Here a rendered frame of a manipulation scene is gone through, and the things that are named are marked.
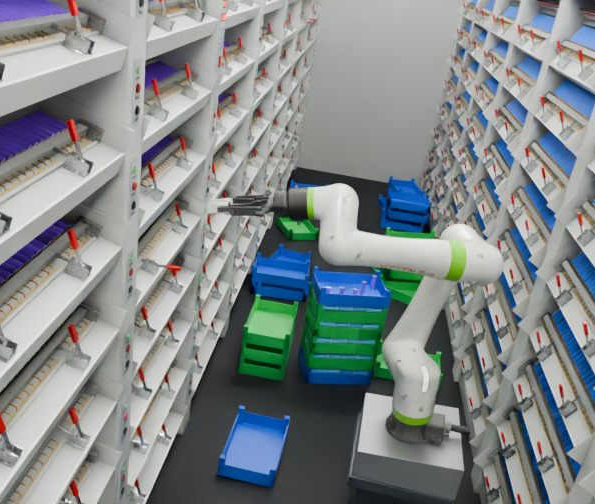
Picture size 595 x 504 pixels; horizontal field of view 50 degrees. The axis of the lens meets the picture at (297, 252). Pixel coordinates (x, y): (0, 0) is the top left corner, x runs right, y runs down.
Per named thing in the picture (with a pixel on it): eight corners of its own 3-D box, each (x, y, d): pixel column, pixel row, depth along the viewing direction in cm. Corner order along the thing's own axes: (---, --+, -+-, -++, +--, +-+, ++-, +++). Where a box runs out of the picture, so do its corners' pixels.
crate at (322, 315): (372, 300, 292) (376, 285, 289) (384, 324, 274) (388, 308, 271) (308, 297, 286) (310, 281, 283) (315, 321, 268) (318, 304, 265)
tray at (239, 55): (250, 70, 254) (264, 37, 248) (213, 98, 199) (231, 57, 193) (203, 46, 252) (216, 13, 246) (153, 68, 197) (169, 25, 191)
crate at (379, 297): (376, 285, 289) (379, 269, 285) (388, 308, 271) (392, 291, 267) (310, 281, 283) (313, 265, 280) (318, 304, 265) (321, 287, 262)
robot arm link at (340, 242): (433, 247, 189) (450, 232, 179) (434, 283, 185) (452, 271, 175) (314, 231, 182) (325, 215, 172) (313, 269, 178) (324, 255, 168)
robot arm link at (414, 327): (403, 361, 222) (477, 225, 206) (419, 389, 207) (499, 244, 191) (370, 351, 218) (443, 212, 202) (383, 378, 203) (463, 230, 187)
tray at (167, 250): (196, 228, 207) (207, 203, 203) (128, 322, 152) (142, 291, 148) (138, 200, 205) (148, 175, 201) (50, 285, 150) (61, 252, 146)
